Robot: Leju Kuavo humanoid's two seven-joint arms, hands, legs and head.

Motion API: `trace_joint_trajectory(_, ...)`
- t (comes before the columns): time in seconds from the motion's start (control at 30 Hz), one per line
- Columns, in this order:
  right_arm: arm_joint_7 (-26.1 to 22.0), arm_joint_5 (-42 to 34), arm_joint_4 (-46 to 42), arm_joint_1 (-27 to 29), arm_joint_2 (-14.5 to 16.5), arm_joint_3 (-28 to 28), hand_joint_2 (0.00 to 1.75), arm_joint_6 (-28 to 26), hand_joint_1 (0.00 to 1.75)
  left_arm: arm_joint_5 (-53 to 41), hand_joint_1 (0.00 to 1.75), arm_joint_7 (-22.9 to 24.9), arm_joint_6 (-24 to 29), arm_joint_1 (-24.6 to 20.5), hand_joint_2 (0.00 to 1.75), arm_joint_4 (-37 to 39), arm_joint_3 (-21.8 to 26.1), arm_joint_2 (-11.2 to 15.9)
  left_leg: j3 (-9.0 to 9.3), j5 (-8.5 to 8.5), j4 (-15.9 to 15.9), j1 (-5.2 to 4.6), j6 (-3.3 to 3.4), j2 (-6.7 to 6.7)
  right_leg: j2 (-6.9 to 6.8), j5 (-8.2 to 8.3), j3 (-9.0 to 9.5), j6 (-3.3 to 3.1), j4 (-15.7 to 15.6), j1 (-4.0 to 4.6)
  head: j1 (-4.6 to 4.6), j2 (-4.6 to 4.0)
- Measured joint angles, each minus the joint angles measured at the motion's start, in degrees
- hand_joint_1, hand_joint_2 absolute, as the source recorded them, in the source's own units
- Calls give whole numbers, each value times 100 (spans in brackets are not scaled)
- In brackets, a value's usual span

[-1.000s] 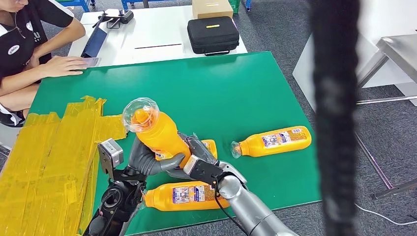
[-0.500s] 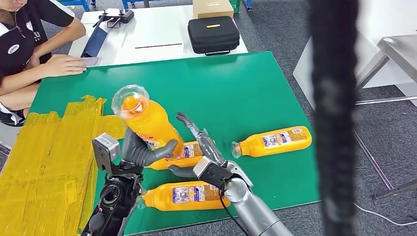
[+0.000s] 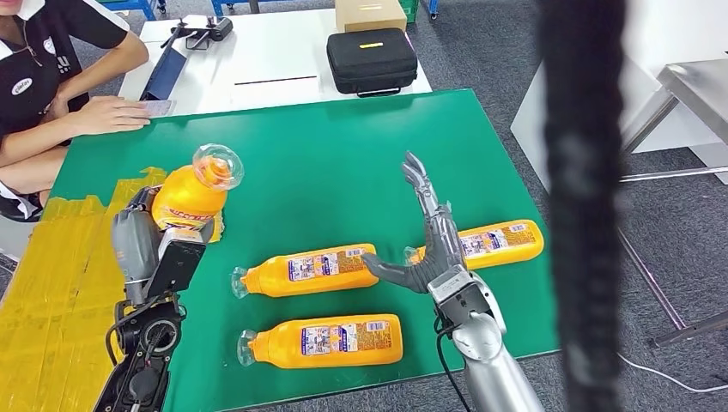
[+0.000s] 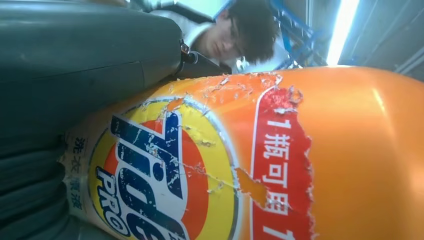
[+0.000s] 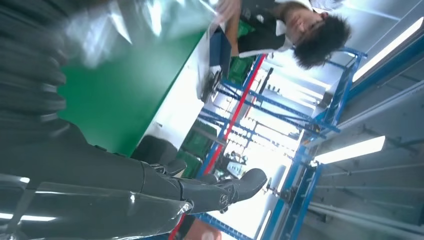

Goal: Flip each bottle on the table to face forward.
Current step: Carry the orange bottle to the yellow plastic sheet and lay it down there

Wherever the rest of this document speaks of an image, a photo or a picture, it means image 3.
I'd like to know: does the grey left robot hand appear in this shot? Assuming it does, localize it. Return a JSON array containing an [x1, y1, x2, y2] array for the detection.
[[112, 187, 164, 284]]

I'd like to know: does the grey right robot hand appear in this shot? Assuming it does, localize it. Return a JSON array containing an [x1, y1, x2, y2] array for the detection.
[[361, 150, 469, 295]]

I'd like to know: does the person's right hand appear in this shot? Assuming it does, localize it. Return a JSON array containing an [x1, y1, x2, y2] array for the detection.
[[67, 95, 153, 136]]

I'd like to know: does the orange plastic bottle clear cap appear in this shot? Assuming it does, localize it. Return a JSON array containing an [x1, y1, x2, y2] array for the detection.
[[237, 313, 404, 371], [150, 142, 246, 245], [403, 218, 545, 271], [229, 243, 380, 300]]

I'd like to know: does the grey smartphone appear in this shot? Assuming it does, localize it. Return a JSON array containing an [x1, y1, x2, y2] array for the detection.
[[139, 99, 178, 118]]

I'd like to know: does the navy blue folder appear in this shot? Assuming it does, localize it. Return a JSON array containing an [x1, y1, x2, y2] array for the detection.
[[139, 46, 190, 102]]

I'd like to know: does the person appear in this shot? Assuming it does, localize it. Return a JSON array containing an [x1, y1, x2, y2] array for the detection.
[[0, 0, 152, 224]]

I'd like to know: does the yellow tape covering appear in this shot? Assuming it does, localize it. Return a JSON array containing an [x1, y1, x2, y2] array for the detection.
[[0, 166, 226, 412]]

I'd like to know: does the blue metal rack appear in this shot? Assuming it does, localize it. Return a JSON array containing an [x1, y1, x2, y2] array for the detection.
[[96, 0, 169, 22], [209, 0, 440, 18]]

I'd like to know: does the black handheld device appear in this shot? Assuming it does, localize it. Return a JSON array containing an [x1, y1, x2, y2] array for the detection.
[[161, 16, 235, 52]]

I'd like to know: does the green table mat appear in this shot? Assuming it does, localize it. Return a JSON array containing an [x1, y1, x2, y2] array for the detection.
[[48, 88, 561, 412]]

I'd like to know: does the thin black strip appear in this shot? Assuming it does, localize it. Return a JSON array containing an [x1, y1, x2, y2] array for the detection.
[[234, 75, 319, 87]]

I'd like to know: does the black zip carry case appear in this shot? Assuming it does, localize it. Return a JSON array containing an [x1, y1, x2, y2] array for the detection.
[[325, 27, 420, 99]]

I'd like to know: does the green plastic crate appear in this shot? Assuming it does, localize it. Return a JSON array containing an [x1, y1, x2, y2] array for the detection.
[[397, 0, 421, 25]]

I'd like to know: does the brown cardboard box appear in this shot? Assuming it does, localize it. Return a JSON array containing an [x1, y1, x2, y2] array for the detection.
[[334, 0, 409, 34]]

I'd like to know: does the stainless steel table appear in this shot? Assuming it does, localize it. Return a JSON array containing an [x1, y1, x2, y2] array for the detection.
[[616, 57, 728, 349]]

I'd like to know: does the white panel table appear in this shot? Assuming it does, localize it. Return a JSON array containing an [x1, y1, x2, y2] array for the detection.
[[508, 0, 728, 195]]

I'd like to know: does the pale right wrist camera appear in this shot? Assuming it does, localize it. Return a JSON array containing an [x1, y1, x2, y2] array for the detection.
[[426, 265, 493, 332]]

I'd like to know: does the black braided cable sleeve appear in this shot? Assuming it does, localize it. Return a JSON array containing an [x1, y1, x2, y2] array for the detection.
[[537, 0, 628, 412]]

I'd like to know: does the white floor cable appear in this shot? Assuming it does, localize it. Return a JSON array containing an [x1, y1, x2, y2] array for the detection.
[[616, 352, 728, 395]]

